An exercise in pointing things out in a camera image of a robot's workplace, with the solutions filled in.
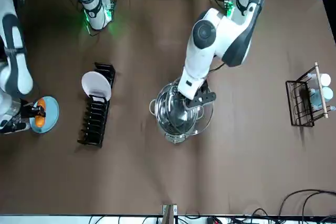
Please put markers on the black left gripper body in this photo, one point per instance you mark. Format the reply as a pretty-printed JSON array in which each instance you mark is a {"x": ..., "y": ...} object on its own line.
[{"x": 203, "y": 89}]

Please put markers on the black slotted dish rack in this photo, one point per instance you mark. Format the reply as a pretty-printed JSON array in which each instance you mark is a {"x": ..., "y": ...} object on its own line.
[{"x": 92, "y": 129}]

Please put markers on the light blue cup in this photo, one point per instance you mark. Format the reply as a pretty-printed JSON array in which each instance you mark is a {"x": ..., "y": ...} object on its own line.
[{"x": 327, "y": 93}]

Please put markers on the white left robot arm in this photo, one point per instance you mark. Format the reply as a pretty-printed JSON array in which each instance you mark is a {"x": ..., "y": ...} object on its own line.
[{"x": 199, "y": 58}]

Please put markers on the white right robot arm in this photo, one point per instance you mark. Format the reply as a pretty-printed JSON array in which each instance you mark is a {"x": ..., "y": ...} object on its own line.
[{"x": 25, "y": 79}]

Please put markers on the white plate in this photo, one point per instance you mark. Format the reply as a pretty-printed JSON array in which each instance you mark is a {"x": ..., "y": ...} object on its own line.
[{"x": 95, "y": 83}]

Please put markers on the white cup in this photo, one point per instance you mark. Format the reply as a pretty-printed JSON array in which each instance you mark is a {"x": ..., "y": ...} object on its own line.
[{"x": 325, "y": 79}]

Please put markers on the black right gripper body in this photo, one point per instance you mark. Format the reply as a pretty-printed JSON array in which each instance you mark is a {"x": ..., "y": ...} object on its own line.
[{"x": 26, "y": 110}]

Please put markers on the glass pot lid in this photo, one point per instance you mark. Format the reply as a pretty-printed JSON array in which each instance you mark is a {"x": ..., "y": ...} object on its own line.
[{"x": 208, "y": 108}]

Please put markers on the light blue plate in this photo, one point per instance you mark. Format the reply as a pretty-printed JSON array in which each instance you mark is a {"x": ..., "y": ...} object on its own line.
[{"x": 52, "y": 113}]

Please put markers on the aluminium frame post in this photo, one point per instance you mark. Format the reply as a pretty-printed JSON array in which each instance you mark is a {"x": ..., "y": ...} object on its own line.
[{"x": 169, "y": 216}]

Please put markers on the orange corn cob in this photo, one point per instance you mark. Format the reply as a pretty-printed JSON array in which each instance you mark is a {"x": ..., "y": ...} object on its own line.
[{"x": 40, "y": 123}]

